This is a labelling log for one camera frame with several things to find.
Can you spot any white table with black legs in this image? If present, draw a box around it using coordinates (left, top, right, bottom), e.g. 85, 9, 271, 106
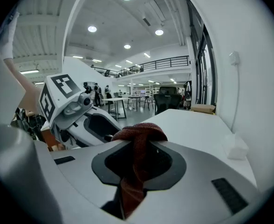
102, 98, 130, 121
127, 95, 156, 112

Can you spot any brown cardboard box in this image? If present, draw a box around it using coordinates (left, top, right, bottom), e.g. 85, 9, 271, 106
190, 104, 216, 115

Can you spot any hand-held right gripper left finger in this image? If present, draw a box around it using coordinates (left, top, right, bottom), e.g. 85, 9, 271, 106
50, 140, 134, 224

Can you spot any coat rack with clothes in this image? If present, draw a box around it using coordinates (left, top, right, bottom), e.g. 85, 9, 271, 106
183, 80, 192, 110

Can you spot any black window frame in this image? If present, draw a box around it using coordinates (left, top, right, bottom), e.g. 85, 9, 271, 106
185, 0, 218, 106

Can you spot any black mezzanine railing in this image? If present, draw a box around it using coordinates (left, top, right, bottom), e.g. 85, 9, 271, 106
91, 56, 189, 78

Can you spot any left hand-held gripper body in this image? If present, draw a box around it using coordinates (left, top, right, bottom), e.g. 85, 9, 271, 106
38, 73, 92, 147

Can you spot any dark red cloth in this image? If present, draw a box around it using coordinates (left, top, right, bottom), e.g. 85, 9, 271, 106
101, 122, 168, 220

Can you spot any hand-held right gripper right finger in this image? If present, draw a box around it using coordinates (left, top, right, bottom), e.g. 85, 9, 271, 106
127, 140, 259, 224

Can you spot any white wall socket box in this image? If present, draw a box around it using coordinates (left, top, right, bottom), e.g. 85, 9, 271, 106
229, 51, 240, 66

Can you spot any small white packet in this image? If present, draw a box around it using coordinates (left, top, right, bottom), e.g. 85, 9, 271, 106
223, 133, 249, 161

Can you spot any person's white shirt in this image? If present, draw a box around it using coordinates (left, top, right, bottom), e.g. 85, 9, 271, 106
0, 11, 20, 60

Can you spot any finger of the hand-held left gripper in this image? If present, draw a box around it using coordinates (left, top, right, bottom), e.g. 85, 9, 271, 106
85, 107, 123, 135
68, 122, 112, 149

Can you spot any white wall cable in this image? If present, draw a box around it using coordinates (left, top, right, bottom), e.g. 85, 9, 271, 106
231, 64, 240, 131

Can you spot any person's left forearm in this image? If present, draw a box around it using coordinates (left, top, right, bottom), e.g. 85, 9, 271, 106
3, 57, 43, 114

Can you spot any black office chair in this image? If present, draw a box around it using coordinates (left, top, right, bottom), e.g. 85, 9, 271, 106
153, 86, 182, 115

